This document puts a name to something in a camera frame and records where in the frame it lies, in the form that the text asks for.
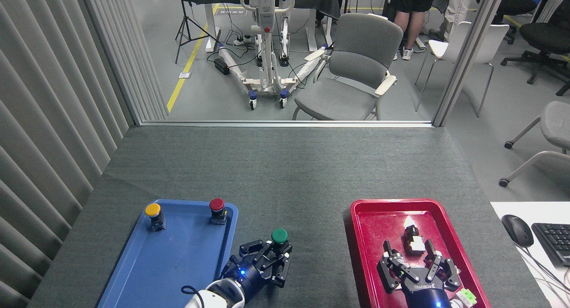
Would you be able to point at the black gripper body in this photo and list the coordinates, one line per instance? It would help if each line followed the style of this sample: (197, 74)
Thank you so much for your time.
(247, 277)
(426, 292)

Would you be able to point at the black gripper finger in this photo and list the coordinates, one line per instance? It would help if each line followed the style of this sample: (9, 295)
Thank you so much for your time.
(279, 268)
(445, 270)
(392, 270)
(258, 252)

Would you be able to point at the green push button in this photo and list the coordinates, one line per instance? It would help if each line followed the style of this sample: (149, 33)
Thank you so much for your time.
(279, 235)

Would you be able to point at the red push button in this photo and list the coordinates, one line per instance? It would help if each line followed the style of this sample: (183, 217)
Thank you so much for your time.
(217, 204)

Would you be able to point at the yellow push button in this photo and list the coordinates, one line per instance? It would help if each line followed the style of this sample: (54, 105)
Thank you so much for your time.
(152, 209)

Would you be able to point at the red plastic tray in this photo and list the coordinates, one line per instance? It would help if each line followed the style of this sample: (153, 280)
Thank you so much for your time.
(378, 228)

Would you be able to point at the blue plastic tray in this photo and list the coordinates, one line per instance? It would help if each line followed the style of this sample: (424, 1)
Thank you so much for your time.
(178, 254)

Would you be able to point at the black computer mouse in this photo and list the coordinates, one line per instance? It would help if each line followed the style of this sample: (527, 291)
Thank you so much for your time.
(516, 230)

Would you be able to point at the white desk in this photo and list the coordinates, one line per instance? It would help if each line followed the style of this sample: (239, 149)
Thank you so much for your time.
(512, 208)

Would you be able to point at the black keyboard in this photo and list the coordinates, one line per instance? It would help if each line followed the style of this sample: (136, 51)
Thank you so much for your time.
(554, 241)

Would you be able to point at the grey chair on castors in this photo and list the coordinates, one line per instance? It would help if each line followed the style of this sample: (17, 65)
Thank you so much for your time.
(554, 125)

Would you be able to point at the black power adapter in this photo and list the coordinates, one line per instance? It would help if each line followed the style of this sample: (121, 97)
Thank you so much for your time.
(221, 66)

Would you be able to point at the white floor plate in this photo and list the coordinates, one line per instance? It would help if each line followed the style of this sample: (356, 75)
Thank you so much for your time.
(185, 75)

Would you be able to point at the grey armchair with cream armrests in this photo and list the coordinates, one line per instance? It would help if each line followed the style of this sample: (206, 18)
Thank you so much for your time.
(356, 63)

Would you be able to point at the white stand on wheels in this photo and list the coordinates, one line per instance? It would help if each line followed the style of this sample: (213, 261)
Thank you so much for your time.
(266, 41)

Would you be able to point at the white power strip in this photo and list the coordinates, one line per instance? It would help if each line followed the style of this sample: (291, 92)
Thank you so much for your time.
(242, 41)

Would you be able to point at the white plastic chair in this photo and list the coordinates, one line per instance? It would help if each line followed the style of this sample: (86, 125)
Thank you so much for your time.
(485, 41)

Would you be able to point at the black tripod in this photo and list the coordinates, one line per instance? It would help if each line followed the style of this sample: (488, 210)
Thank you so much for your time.
(185, 30)

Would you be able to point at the black office chair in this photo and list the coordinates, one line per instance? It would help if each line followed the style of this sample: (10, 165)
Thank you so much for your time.
(512, 5)
(545, 36)

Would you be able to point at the person in beige trousers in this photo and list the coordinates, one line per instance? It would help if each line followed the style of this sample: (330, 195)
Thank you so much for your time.
(456, 5)

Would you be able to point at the person in black shorts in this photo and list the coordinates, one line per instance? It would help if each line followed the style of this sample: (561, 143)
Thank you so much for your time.
(412, 5)

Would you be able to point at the white and green switch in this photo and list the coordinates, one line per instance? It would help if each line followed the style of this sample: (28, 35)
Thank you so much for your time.
(465, 297)

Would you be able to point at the black switch with white block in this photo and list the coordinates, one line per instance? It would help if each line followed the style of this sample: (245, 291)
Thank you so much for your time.
(415, 242)

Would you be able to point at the silver corner post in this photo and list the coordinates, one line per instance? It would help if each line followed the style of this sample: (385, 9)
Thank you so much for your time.
(467, 54)

